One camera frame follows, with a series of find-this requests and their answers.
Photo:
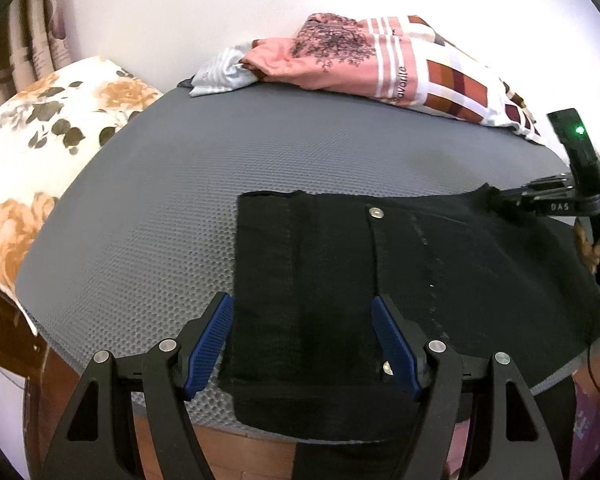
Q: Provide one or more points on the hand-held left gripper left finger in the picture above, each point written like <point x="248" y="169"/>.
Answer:
<point x="209" y="342"/>

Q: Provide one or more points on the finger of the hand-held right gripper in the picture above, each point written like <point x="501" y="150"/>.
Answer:
<point x="512" y="201"/>

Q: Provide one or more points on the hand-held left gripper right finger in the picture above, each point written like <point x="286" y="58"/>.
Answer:
<point x="392" y="345"/>

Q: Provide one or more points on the black pants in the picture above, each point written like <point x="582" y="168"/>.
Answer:
<point x="320" y="260"/>

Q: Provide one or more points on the floral pillow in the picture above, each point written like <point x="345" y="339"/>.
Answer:
<point x="40" y="160"/>

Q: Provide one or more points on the beige patterned curtain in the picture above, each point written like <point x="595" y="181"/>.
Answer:
<point x="35" y="35"/>

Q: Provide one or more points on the grey striped cloth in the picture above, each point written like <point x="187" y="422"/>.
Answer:
<point x="215" y="77"/>

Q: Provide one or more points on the purple printed garment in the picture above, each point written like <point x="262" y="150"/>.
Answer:
<point x="592" y="420"/>

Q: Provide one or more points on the grey mesh mattress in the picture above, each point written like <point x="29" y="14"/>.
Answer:
<point x="180" y="160"/>

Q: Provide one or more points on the person's right hand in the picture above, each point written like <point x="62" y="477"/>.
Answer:
<point x="586" y="247"/>

